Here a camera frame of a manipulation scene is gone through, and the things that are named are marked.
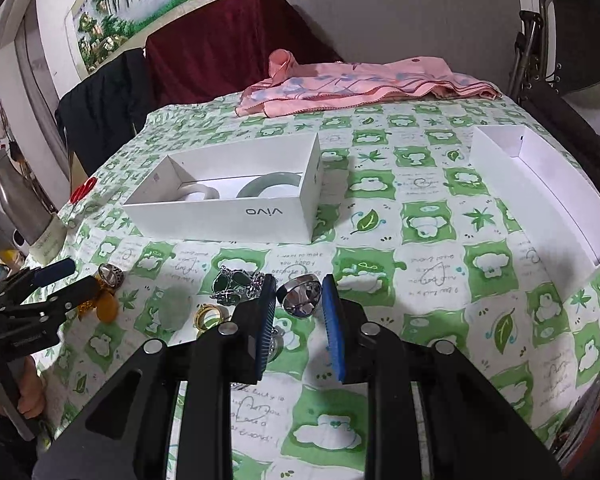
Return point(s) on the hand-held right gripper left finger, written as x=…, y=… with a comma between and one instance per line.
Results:
x=267, y=320

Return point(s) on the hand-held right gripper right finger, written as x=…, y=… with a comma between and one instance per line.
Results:
x=332, y=330

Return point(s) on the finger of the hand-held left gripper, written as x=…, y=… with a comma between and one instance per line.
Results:
x=75, y=290
x=55, y=271

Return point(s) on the amber bead cluster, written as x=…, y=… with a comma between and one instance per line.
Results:
x=86, y=310

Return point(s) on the amber oval pendant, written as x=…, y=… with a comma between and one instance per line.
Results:
x=106, y=307

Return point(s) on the white cardboard box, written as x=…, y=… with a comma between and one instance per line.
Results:
x=230, y=210

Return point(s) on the person's left hand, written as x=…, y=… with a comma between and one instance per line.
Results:
x=32, y=392

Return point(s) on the green patterned tablecloth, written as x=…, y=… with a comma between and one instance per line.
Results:
x=430, y=260

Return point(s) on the pale green jade bangle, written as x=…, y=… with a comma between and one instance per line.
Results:
x=272, y=184

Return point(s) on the white bangle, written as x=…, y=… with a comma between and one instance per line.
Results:
x=205, y=191

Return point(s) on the black garment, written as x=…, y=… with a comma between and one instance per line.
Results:
x=105, y=110

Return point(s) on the pink floral cloth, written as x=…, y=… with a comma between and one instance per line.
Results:
x=360, y=85

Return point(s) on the white cardboard box lid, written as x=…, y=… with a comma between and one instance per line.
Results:
x=545, y=195

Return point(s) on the dark red velvet chair cover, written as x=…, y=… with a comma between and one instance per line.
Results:
x=230, y=40

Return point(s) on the black folding chair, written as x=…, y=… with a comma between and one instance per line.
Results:
x=565, y=45

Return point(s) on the landscape wall poster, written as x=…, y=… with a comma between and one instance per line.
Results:
x=140, y=5

